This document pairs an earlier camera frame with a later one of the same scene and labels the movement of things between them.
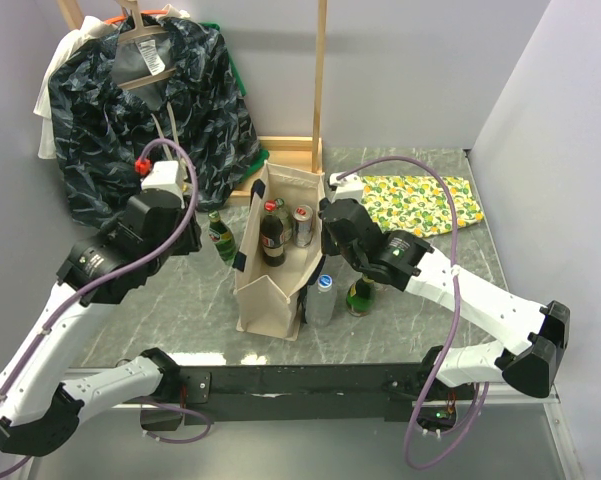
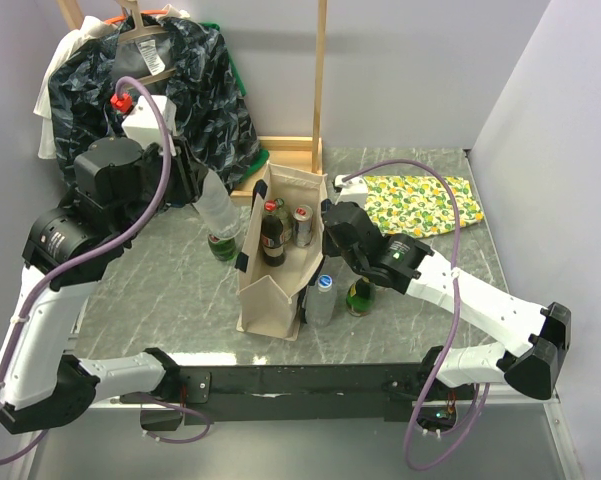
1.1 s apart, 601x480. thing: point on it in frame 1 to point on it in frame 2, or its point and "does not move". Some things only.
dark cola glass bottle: [272, 235] does not move
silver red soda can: [303, 225] does not move
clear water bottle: [321, 302] does not move
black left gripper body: [192, 242] to [184, 188]
